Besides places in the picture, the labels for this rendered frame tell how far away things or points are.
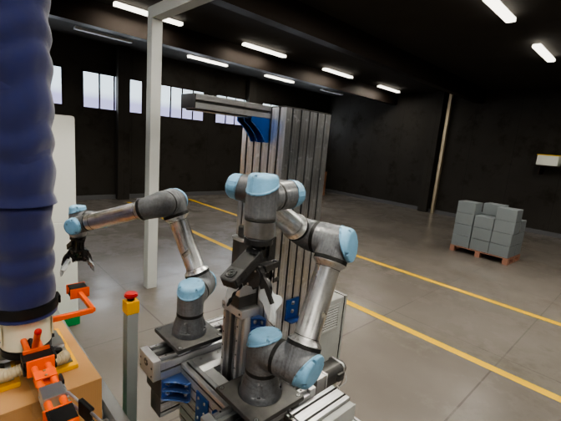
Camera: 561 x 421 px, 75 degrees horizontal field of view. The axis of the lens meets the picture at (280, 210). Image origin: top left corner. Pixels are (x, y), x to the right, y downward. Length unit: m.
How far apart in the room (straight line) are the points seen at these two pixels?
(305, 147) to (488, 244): 6.95
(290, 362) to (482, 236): 7.15
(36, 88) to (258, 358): 1.18
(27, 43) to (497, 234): 7.63
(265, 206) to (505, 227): 7.33
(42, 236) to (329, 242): 1.06
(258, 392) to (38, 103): 1.24
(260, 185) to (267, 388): 0.76
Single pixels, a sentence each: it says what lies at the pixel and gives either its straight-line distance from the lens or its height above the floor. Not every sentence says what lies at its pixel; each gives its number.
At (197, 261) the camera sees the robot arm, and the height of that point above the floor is 1.33.
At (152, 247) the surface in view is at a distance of 4.68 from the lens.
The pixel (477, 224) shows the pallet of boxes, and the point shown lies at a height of 0.65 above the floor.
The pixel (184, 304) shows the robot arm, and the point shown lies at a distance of 1.64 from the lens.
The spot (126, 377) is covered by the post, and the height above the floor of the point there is 0.56.
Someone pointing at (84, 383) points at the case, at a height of 0.95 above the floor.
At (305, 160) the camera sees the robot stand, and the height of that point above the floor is 1.84.
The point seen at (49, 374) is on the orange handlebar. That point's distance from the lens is 1.50.
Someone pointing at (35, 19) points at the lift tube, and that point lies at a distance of 1.58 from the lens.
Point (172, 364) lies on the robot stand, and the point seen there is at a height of 0.95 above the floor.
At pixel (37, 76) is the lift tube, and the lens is 1.57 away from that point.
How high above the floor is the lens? 1.90
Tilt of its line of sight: 11 degrees down
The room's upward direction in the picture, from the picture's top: 5 degrees clockwise
